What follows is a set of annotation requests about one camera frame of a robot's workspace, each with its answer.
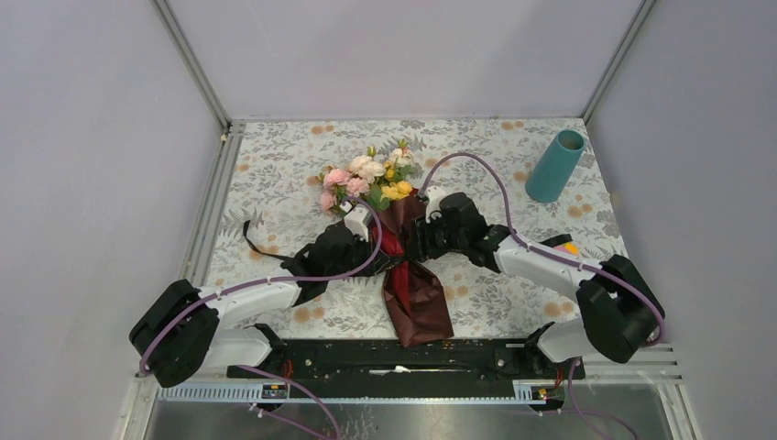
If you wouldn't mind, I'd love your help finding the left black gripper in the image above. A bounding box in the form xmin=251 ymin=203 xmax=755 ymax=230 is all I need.
xmin=326 ymin=227 xmax=389 ymax=281

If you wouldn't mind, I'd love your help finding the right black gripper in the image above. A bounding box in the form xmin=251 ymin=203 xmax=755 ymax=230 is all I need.
xmin=405 ymin=208 xmax=468 ymax=262

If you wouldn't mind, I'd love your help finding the black gold-lettered ribbon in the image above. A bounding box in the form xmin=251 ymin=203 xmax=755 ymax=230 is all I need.
xmin=241 ymin=219 xmax=573 ymax=274

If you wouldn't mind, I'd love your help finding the flower bouquet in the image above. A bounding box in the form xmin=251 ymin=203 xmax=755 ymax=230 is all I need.
xmin=318 ymin=137 xmax=454 ymax=347

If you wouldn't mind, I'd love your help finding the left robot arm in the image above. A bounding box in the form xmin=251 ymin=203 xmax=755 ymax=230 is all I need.
xmin=128 ymin=223 xmax=391 ymax=388

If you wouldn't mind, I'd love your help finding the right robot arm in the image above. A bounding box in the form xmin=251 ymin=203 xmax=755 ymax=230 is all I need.
xmin=410 ymin=188 xmax=665 ymax=378

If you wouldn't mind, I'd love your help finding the teal cylindrical vase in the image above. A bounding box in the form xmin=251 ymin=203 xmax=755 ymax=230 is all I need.
xmin=525 ymin=129 xmax=586 ymax=204

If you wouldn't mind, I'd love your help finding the floral patterned table mat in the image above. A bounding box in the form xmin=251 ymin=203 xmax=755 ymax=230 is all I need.
xmin=201 ymin=118 xmax=627 ymax=339

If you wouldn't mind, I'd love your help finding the colourful block stack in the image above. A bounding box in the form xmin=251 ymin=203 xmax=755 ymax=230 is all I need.
xmin=554 ymin=242 xmax=579 ymax=256

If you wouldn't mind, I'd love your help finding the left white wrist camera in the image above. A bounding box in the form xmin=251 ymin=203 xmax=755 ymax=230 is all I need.
xmin=339 ymin=201 xmax=372 ymax=242

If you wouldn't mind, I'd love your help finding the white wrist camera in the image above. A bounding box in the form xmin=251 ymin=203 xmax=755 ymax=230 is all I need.
xmin=339 ymin=201 xmax=372 ymax=242
xmin=424 ymin=186 xmax=448 ymax=224

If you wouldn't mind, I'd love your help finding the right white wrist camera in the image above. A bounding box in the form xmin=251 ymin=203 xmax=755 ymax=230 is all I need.
xmin=424 ymin=186 xmax=448 ymax=224

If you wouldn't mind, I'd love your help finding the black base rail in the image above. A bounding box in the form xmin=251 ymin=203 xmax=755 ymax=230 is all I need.
xmin=258 ymin=338 xmax=585 ymax=401

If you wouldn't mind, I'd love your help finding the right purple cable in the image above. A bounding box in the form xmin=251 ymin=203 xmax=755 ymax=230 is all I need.
xmin=419 ymin=151 xmax=668 ymax=440

